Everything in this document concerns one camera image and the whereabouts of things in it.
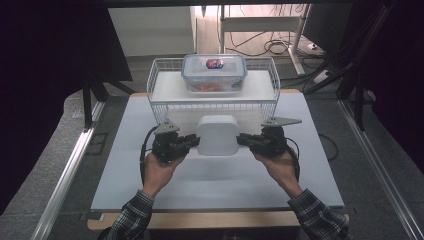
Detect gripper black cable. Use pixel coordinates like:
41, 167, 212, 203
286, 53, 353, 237
284, 137, 301, 183
139, 125, 162, 186

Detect aluminium rail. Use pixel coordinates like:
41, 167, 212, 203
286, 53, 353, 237
30, 99, 105, 240
336, 99, 424, 240

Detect white square container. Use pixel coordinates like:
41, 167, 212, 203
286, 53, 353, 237
195, 114, 241, 157

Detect black cable beside table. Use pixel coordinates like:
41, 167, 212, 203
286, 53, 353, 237
318, 133, 340, 162

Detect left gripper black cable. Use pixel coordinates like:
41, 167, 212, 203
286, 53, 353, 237
139, 125, 162, 186

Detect black metal stand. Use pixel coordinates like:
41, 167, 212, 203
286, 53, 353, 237
302, 6, 394, 132
81, 71, 136, 130

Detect white power strip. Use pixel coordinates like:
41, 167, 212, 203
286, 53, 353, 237
312, 69, 332, 85

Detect person's right hand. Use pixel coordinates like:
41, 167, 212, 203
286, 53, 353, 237
251, 149, 305, 200

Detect white two-tier wire rack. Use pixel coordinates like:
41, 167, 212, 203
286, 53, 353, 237
146, 56, 282, 141

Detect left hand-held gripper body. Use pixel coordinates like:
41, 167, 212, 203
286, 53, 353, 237
151, 118, 191, 165

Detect white desk frame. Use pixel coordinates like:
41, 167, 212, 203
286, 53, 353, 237
218, 4, 312, 77

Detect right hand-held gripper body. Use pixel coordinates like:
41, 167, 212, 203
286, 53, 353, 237
254, 116, 303, 158

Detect dark monitor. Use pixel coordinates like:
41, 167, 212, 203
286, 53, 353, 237
301, 3, 355, 55

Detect clear container with blue lid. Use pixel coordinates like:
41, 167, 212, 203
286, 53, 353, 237
180, 53, 249, 94

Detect person's left hand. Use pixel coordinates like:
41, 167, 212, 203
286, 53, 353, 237
142, 151, 186, 200

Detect black floor cables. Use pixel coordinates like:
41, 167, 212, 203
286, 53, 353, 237
225, 30, 303, 58

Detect white cabinet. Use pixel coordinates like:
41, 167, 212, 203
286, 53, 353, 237
107, 6, 198, 58

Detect pale blue table mat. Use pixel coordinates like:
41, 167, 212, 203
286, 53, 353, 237
90, 92, 345, 212

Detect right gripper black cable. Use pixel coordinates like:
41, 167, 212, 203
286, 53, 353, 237
284, 137, 301, 183

